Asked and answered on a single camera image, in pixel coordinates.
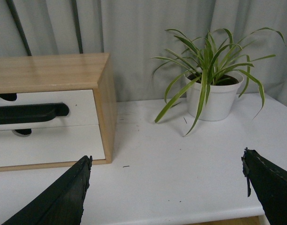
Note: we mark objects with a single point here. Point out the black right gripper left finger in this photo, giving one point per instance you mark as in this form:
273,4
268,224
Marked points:
62,202

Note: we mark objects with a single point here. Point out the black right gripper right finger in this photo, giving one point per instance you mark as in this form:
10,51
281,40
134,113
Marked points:
269,182

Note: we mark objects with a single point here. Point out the white lower drawer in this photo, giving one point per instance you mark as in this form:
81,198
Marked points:
50,145

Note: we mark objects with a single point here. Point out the white drawer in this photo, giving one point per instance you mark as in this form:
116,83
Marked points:
50,145
81,104

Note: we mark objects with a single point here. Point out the wooden drawer cabinet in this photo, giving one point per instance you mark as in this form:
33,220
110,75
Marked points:
62,73

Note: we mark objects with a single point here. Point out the white upper drawer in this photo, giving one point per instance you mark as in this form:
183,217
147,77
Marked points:
81,104

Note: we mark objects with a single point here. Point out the white plant pot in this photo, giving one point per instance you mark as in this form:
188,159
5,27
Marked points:
219,101

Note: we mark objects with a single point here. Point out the green spider plant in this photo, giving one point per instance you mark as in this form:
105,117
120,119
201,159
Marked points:
207,62

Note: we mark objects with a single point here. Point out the grey curtain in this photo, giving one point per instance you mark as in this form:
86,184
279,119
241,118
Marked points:
134,31

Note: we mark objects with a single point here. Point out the black drawer handle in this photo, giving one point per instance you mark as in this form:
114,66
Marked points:
17,114

